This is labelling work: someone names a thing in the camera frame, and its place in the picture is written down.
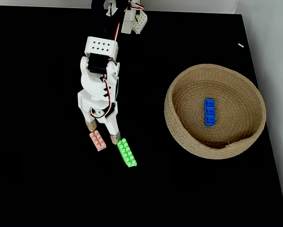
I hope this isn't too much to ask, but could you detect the pink lego block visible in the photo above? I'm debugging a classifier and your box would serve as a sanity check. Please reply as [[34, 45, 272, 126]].
[[89, 130, 107, 152]]

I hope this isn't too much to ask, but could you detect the green lego block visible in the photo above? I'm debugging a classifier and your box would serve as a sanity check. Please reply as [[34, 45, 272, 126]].
[[116, 138, 138, 168]]

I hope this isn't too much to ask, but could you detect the blue lego block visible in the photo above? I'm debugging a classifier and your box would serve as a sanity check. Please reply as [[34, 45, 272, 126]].
[[204, 98, 216, 127]]

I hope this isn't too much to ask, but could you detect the red white black servo cable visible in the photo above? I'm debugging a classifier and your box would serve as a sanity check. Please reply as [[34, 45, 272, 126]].
[[114, 20, 122, 42], [89, 77, 112, 119]]

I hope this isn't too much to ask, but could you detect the woven rope basket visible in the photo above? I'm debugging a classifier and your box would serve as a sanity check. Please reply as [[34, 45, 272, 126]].
[[164, 63, 267, 160]]

